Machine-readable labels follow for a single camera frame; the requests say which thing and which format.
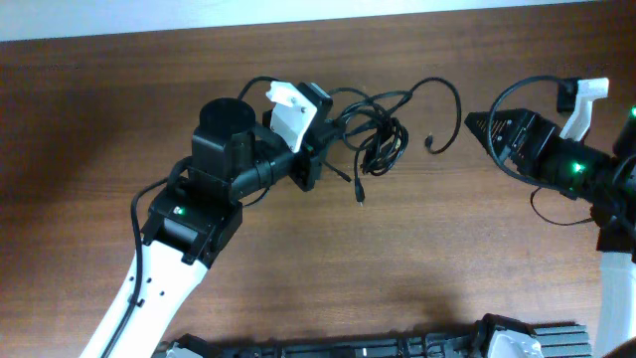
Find black usb cable bundle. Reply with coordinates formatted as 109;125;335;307
322;76;463;208

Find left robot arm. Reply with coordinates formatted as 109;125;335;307
82;81;344;357

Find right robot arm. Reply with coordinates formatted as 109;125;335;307
465;108;635;357

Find left camera cable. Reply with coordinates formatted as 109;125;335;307
98;75;279;358

